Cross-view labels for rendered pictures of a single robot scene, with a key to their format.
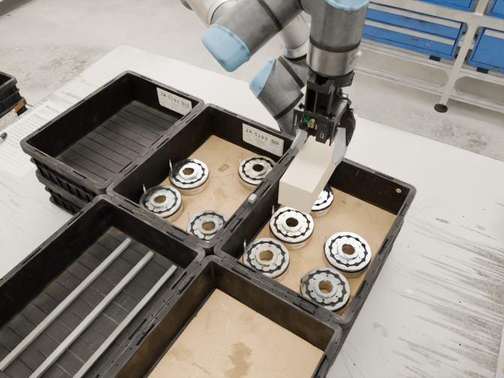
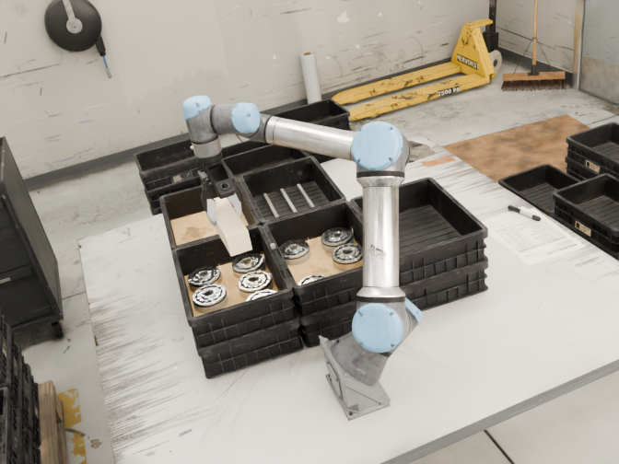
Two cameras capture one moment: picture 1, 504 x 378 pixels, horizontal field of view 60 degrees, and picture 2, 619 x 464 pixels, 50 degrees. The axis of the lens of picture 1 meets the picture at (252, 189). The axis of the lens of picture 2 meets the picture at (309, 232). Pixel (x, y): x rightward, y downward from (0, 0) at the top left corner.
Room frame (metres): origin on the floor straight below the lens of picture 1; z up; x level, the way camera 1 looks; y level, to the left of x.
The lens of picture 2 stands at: (1.97, -1.11, 2.01)
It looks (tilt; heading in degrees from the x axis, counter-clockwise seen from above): 31 degrees down; 136
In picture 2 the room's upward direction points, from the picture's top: 10 degrees counter-clockwise
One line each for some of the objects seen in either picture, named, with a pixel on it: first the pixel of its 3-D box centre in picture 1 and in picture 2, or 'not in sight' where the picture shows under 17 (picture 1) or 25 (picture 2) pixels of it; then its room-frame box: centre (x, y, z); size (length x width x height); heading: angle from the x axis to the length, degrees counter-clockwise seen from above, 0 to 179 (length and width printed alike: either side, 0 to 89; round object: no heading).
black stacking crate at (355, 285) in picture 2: (210, 181); (326, 257); (0.75, 0.10, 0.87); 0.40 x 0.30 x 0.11; 148
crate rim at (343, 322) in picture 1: (320, 220); (228, 271); (0.59, -0.15, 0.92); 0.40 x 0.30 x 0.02; 148
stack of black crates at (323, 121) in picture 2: not in sight; (314, 149); (-0.57, 1.48, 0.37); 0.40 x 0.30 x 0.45; 62
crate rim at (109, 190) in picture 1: (208, 167); (323, 243); (0.75, 0.10, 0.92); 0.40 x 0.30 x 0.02; 148
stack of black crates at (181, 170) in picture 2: not in sight; (182, 190); (-0.95, 0.76, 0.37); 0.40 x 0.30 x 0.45; 62
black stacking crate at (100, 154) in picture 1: (121, 139); (415, 230); (0.91, 0.36, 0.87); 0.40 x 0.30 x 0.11; 148
